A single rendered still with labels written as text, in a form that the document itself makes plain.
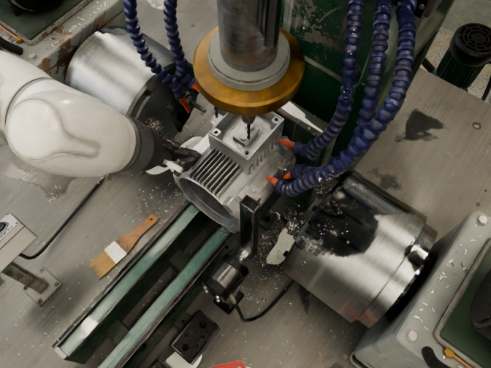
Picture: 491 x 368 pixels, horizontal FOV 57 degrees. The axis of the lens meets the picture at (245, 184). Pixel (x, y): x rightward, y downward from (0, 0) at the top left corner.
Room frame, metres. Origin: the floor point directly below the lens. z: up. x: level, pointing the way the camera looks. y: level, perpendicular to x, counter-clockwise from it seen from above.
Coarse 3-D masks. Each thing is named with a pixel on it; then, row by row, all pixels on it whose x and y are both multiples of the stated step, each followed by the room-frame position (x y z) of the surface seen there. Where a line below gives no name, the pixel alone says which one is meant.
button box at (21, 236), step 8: (8, 216) 0.33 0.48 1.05; (8, 224) 0.31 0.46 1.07; (16, 224) 0.31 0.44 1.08; (24, 224) 0.32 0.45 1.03; (0, 232) 0.29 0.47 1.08; (8, 232) 0.29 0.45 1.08; (16, 232) 0.29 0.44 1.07; (24, 232) 0.30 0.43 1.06; (32, 232) 0.30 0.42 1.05; (0, 240) 0.27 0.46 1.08; (8, 240) 0.28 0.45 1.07; (16, 240) 0.28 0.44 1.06; (24, 240) 0.28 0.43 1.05; (32, 240) 0.29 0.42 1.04; (0, 248) 0.26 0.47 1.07; (8, 248) 0.26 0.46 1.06; (16, 248) 0.27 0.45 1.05; (24, 248) 0.27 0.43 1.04; (0, 256) 0.25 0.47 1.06; (8, 256) 0.25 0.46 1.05; (16, 256) 0.25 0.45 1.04; (0, 264) 0.24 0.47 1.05; (8, 264) 0.24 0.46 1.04; (0, 272) 0.22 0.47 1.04
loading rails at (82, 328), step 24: (192, 216) 0.39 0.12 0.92; (264, 216) 0.43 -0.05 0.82; (168, 240) 0.33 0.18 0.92; (192, 240) 0.37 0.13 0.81; (216, 240) 0.33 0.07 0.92; (144, 264) 0.27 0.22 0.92; (168, 264) 0.30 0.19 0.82; (192, 264) 0.27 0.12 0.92; (216, 264) 0.29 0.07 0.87; (120, 288) 0.22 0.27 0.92; (144, 288) 0.24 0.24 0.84; (168, 288) 0.22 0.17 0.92; (192, 288) 0.22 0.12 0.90; (96, 312) 0.17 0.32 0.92; (120, 312) 0.18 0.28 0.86; (168, 312) 0.17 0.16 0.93; (72, 336) 0.12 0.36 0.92; (96, 336) 0.13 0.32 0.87; (120, 336) 0.13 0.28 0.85; (144, 336) 0.12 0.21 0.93; (72, 360) 0.08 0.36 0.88; (120, 360) 0.07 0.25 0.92; (144, 360) 0.08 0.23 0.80
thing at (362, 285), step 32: (320, 192) 0.38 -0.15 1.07; (352, 192) 0.34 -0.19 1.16; (384, 192) 0.35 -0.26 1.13; (288, 224) 0.31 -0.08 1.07; (320, 224) 0.28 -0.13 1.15; (352, 224) 0.28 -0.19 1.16; (384, 224) 0.28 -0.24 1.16; (416, 224) 0.28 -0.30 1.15; (288, 256) 0.24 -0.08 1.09; (320, 256) 0.23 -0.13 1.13; (352, 256) 0.22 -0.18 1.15; (384, 256) 0.22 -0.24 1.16; (416, 256) 0.22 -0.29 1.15; (320, 288) 0.19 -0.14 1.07; (352, 288) 0.18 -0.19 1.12; (384, 288) 0.17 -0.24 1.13; (352, 320) 0.13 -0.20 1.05
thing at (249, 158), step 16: (272, 112) 0.52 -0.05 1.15; (224, 128) 0.50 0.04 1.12; (240, 128) 0.50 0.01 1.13; (256, 128) 0.50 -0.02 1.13; (272, 128) 0.50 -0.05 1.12; (224, 144) 0.45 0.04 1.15; (240, 144) 0.47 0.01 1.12; (256, 144) 0.47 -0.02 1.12; (272, 144) 0.48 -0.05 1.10; (240, 160) 0.42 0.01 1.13; (256, 160) 0.44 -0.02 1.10
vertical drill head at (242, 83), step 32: (224, 0) 0.46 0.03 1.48; (256, 0) 0.45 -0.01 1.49; (224, 32) 0.47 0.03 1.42; (256, 32) 0.45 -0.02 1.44; (288, 32) 0.55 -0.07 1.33; (224, 64) 0.46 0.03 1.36; (256, 64) 0.45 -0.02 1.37; (288, 64) 0.47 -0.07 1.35; (224, 96) 0.42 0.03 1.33; (256, 96) 0.42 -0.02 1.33; (288, 96) 0.43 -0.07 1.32
